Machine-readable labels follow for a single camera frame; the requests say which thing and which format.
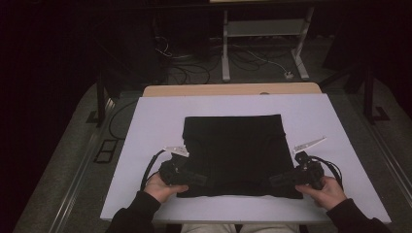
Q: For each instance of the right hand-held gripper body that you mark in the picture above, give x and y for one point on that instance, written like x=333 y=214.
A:
x=307 y=173

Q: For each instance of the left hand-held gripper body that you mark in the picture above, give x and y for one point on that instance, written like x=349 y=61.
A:
x=173 y=173

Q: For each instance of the black tank top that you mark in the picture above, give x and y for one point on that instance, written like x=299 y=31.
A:
x=236 y=152

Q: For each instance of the person's left hand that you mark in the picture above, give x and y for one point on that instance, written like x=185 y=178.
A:
x=160 y=191

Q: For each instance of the person's right hand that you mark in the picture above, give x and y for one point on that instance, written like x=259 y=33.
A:
x=327 y=194

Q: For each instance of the person's right leg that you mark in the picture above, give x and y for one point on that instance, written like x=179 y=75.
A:
x=272 y=229

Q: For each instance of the white board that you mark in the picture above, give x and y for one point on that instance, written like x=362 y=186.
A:
x=155 y=123

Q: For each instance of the wooden table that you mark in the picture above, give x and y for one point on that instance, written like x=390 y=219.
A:
x=181 y=90

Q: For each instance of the white power plug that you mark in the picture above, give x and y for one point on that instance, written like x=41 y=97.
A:
x=289 y=75

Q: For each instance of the black metal stand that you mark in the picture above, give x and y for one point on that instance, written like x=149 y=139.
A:
x=368 y=93
x=101 y=97

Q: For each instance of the grey metal desk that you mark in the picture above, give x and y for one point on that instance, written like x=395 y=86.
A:
x=264 y=28

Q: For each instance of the metal floor rail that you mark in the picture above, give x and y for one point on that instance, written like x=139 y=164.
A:
x=393 y=165
x=81 y=174

